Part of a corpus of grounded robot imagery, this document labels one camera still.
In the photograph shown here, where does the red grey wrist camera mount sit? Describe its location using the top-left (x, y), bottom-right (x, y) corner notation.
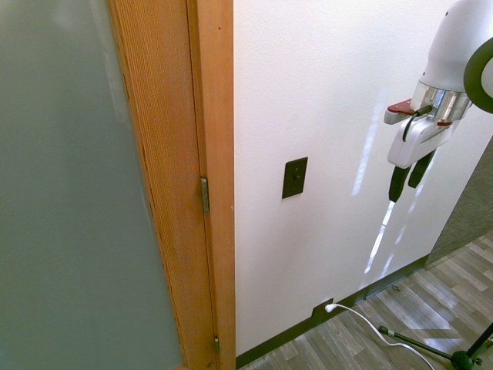
top-left (383, 99), bottom-right (414, 125)

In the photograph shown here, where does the dark baseboard strip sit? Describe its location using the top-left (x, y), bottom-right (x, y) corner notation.
top-left (235, 254), bottom-right (430, 370)

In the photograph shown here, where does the black tripod stand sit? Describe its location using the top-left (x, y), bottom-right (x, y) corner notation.
top-left (377, 320), bottom-right (493, 370)

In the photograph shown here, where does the dark brown light switch plate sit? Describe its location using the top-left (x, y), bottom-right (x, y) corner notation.
top-left (281, 156), bottom-right (309, 200)

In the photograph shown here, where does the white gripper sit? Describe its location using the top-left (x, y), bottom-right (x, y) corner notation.
top-left (387, 114), bottom-right (459, 204)

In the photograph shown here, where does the large metal door hinge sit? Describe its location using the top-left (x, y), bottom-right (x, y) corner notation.
top-left (200, 177), bottom-right (210, 215)

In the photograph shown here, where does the wooden door frame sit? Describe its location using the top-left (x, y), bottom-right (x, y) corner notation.
top-left (186, 0), bottom-right (236, 370)

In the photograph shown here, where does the dark wall outlet plate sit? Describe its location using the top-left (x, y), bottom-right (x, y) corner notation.
top-left (311, 297), bottom-right (334, 319)

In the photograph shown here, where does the wooden door with frosted glass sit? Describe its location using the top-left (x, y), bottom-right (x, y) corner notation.
top-left (0, 0), bottom-right (216, 370)

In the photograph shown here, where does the white power plug and cord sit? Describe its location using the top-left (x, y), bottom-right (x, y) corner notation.
top-left (324, 303), bottom-right (436, 370)

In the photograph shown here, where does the black camera cable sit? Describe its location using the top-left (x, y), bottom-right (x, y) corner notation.
top-left (402, 104), bottom-right (431, 141)

